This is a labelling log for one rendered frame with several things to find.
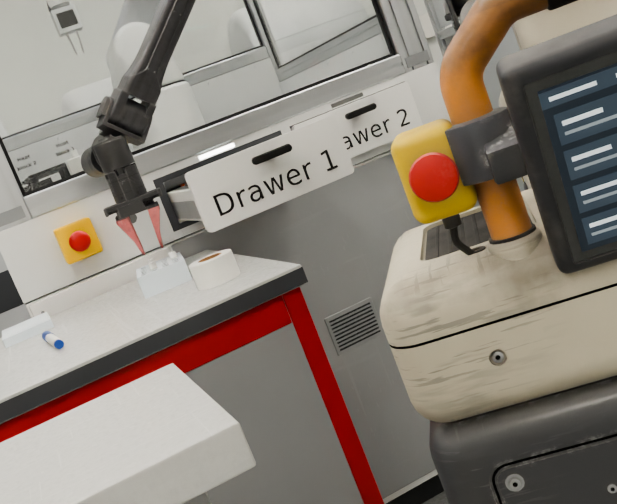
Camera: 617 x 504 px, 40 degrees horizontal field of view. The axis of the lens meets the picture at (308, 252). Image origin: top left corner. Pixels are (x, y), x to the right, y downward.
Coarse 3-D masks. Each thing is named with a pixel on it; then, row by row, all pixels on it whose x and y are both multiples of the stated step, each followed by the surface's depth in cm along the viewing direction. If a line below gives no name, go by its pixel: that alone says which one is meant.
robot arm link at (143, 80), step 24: (168, 0) 144; (192, 0) 146; (168, 24) 145; (144, 48) 145; (168, 48) 146; (144, 72) 145; (120, 96) 144; (144, 96) 146; (120, 120) 145; (144, 120) 147
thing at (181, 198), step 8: (168, 192) 176; (176, 192) 166; (184, 192) 159; (176, 200) 169; (184, 200) 162; (192, 200) 156; (176, 208) 171; (184, 208) 164; (192, 208) 157; (184, 216) 167; (192, 216) 160; (200, 216) 154
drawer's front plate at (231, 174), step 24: (264, 144) 147; (312, 144) 150; (336, 144) 152; (216, 168) 145; (240, 168) 146; (264, 168) 147; (288, 168) 149; (312, 168) 150; (336, 168) 152; (192, 192) 144; (216, 192) 145; (264, 192) 148; (288, 192) 149; (216, 216) 145; (240, 216) 146
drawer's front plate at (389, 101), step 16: (368, 96) 186; (384, 96) 187; (400, 96) 188; (336, 112) 183; (368, 112) 186; (384, 112) 187; (400, 112) 188; (416, 112) 190; (352, 128) 185; (368, 128) 186; (384, 128) 187; (400, 128) 188; (352, 144) 185; (368, 144) 186
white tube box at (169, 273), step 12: (156, 264) 149; (168, 264) 143; (180, 264) 142; (144, 276) 141; (156, 276) 141; (168, 276) 142; (180, 276) 142; (144, 288) 141; (156, 288) 141; (168, 288) 142
